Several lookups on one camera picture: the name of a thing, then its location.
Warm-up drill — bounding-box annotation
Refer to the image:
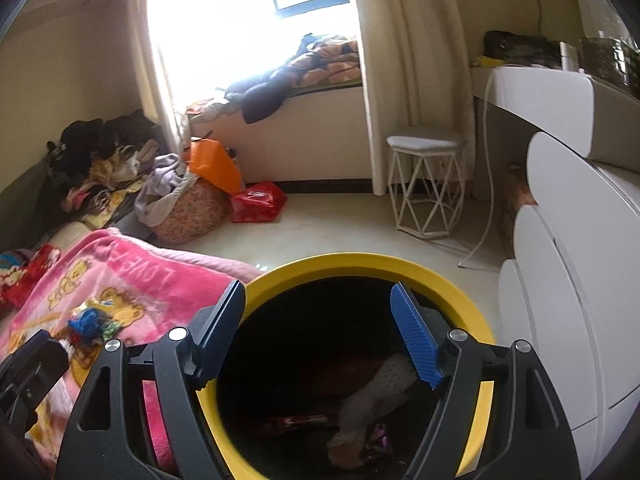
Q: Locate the dark jacket on sill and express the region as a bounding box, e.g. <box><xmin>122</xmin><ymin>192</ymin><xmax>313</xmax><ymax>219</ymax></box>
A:
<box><xmin>224</xmin><ymin>34</ymin><xmax>321</xmax><ymax>125</ymax></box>

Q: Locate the orange patterned quilt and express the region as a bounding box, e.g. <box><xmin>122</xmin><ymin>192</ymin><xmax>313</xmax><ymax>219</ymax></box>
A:
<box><xmin>286</xmin><ymin>37</ymin><xmax>361</xmax><ymax>88</ymax></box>

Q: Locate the cream right curtain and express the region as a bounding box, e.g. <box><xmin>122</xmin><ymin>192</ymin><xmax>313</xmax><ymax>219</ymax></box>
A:
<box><xmin>355</xmin><ymin>0</ymin><xmax>476</xmax><ymax>195</ymax></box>

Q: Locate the red plastic bag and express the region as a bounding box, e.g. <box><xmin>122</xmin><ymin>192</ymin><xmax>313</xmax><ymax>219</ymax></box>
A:
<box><xmin>322</xmin><ymin>359</ymin><xmax>382</xmax><ymax>398</ymax></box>

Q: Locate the colourful pillow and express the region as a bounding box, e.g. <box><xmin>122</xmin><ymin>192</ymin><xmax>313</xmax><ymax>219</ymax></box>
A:
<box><xmin>0</xmin><ymin>250</ymin><xmax>30</xmax><ymax>286</ymax></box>

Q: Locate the vanity mirror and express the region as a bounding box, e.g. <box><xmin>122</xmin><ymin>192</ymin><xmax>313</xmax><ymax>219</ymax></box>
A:
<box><xmin>577</xmin><ymin>0</ymin><xmax>637</xmax><ymax>48</ymax></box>

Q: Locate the green black snack wrapper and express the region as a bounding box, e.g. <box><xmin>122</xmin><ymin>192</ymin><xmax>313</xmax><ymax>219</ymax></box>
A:
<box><xmin>100</xmin><ymin>320</ymin><xmax>122</xmax><ymax>342</ymax></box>

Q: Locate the yellow rimmed black trash bin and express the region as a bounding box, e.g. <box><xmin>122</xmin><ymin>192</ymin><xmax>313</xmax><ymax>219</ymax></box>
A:
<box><xmin>200</xmin><ymin>252</ymin><xmax>494</xmax><ymax>479</ymax></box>

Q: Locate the white vanity dresser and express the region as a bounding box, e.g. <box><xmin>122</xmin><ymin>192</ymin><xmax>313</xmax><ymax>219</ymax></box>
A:
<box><xmin>472</xmin><ymin>66</ymin><xmax>639</xmax><ymax>479</ymax></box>

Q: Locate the cream curtain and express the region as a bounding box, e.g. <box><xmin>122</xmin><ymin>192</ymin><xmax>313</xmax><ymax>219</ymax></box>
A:
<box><xmin>355</xmin><ymin>0</ymin><xmax>476</xmax><ymax>195</ymax></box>
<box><xmin>126</xmin><ymin>0</ymin><xmax>189</xmax><ymax>154</ymax></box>

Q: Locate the yellow snack wrapper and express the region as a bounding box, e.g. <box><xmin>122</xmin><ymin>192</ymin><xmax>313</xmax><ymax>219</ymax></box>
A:
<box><xmin>87</xmin><ymin>298</ymin><xmax>122</xmax><ymax>313</ymax></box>

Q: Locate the white wire stool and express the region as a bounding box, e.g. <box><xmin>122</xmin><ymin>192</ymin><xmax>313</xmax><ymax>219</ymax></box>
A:
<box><xmin>386</xmin><ymin>126</ymin><xmax>466</xmax><ymax>240</ymax></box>

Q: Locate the floral laundry basket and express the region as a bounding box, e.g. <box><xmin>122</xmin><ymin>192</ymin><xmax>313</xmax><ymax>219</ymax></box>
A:
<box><xmin>151</xmin><ymin>178</ymin><xmax>230</xmax><ymax>244</ymax></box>

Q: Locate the blue plastic bag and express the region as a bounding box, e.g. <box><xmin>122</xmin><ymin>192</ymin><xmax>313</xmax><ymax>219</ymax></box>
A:
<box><xmin>67</xmin><ymin>308</ymin><xmax>102</xmax><ymax>340</ymax></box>

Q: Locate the orange paper bag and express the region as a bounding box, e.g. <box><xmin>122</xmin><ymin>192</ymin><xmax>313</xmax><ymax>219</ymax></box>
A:
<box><xmin>189</xmin><ymin>139</ymin><xmax>242</xmax><ymax>195</ymax></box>

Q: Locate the red garment on bed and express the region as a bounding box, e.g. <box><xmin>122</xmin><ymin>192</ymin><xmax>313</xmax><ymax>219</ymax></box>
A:
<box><xmin>1</xmin><ymin>244</ymin><xmax>61</xmax><ymax>310</ymax></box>

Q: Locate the clear cosmetic organizer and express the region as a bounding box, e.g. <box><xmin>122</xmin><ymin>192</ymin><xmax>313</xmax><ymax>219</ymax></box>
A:
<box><xmin>578</xmin><ymin>38</ymin><xmax>639</xmax><ymax>96</ymax></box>

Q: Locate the pile of clothes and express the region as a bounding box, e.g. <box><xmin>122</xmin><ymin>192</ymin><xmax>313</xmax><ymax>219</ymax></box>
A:
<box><xmin>41</xmin><ymin>110</ymin><xmax>167</xmax><ymax>230</ymax></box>

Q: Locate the red bag on floor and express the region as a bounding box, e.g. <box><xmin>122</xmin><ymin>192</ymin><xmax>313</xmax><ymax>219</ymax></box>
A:
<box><xmin>231</xmin><ymin>182</ymin><xmax>288</xmax><ymax>223</ymax></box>

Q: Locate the lavender white garment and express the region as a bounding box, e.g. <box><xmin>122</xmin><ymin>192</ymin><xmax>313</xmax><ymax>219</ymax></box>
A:
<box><xmin>134</xmin><ymin>153</ymin><xmax>198</xmax><ymax>228</ymax></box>

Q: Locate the cream left curtain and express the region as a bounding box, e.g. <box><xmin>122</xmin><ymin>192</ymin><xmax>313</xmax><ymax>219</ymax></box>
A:
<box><xmin>126</xmin><ymin>0</ymin><xmax>189</xmax><ymax>154</ymax></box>

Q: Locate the pink cartoon fleece blanket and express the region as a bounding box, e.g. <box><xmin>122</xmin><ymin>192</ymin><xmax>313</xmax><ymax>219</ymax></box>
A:
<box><xmin>1</xmin><ymin>230</ymin><xmax>260</xmax><ymax>474</ymax></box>

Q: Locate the white printed plastic bag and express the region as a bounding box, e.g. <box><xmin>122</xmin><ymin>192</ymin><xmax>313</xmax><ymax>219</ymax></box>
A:
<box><xmin>326</xmin><ymin>431</ymin><xmax>364</xmax><ymax>470</ymax></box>

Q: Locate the dark camouflage bag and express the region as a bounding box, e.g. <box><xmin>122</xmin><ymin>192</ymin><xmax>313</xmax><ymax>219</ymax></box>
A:
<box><xmin>483</xmin><ymin>30</ymin><xmax>561</xmax><ymax>68</ymax></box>

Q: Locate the white foam net sleeve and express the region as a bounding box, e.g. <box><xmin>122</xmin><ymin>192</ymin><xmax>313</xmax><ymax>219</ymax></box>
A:
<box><xmin>328</xmin><ymin>353</ymin><xmax>418</xmax><ymax>450</ymax></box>

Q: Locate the purple snack wrapper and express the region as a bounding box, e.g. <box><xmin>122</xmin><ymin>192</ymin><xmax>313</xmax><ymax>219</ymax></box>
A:
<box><xmin>366</xmin><ymin>424</ymin><xmax>393</xmax><ymax>454</ymax></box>

